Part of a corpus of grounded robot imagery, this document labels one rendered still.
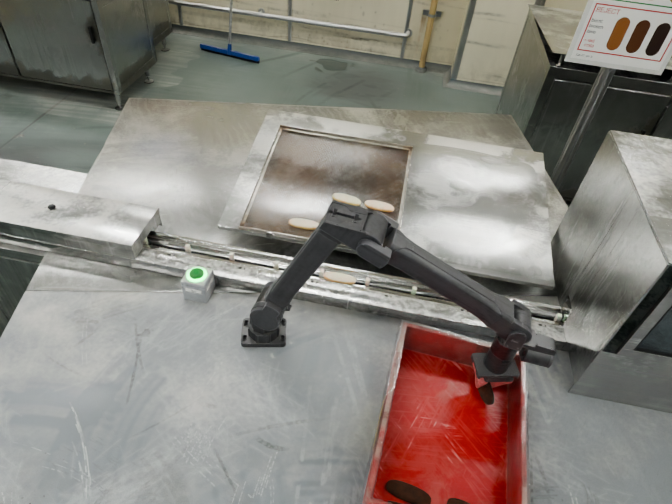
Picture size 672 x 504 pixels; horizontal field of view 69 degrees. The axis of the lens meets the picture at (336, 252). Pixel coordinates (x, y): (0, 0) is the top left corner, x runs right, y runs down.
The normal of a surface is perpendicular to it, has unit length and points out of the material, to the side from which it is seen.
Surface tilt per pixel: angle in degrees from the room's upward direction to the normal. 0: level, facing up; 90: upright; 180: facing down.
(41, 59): 90
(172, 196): 0
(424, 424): 0
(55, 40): 91
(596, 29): 90
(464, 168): 10
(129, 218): 0
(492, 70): 90
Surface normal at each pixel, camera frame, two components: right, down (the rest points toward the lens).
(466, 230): 0.04, -0.58
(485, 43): -0.18, 0.68
